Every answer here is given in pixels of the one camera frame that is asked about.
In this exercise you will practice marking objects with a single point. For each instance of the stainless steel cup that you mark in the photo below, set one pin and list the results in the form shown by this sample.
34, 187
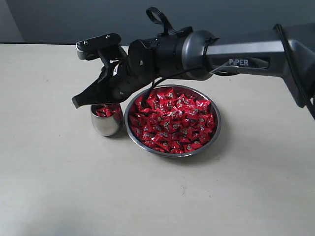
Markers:
108, 126

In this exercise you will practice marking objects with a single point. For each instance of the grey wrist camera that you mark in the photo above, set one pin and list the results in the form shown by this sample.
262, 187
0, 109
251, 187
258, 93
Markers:
101, 46

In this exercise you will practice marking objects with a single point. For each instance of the stainless steel bowl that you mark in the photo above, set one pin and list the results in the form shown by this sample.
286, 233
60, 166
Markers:
219, 123

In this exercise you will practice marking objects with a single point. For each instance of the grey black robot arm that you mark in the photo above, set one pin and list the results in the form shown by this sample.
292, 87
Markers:
285, 52

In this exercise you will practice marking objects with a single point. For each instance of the pile of red candies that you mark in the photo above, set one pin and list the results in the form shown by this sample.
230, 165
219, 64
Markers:
172, 123

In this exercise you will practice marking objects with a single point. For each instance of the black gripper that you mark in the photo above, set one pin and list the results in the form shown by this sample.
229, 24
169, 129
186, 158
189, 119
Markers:
117, 82

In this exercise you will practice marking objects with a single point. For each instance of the red candies in cup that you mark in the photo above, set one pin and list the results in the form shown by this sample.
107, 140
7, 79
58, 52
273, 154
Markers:
109, 110

